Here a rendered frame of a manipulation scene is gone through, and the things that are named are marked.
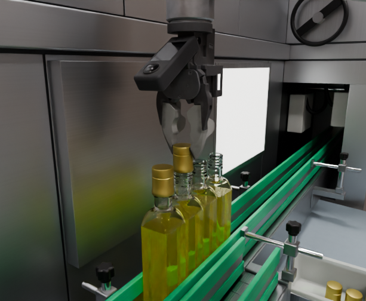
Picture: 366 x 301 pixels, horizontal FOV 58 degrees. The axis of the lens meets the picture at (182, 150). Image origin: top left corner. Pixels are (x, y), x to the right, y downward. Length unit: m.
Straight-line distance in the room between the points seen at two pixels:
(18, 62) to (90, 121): 0.13
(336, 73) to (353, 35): 0.15
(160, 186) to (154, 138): 0.20
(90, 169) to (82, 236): 0.11
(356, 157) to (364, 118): 0.16
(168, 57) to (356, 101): 1.09
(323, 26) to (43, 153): 1.21
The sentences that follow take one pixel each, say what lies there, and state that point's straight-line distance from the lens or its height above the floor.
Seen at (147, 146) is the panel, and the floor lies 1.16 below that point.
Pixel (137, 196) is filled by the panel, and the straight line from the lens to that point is 0.67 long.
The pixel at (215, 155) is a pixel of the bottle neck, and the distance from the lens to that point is 0.66.
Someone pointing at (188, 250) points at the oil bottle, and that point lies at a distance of 0.58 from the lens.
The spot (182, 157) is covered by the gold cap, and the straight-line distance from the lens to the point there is 0.53.
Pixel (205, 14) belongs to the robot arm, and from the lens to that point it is 0.52.
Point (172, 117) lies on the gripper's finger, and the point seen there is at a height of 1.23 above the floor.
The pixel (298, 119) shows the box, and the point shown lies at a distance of 1.64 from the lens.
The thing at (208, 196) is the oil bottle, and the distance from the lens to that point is 0.61.
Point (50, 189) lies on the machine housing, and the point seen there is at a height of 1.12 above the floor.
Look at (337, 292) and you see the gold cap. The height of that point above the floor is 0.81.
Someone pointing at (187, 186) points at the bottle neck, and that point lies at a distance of 0.55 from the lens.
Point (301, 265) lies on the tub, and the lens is 0.96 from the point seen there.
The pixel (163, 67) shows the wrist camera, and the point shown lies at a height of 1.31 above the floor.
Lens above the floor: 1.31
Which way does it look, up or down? 15 degrees down
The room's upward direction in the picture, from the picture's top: straight up
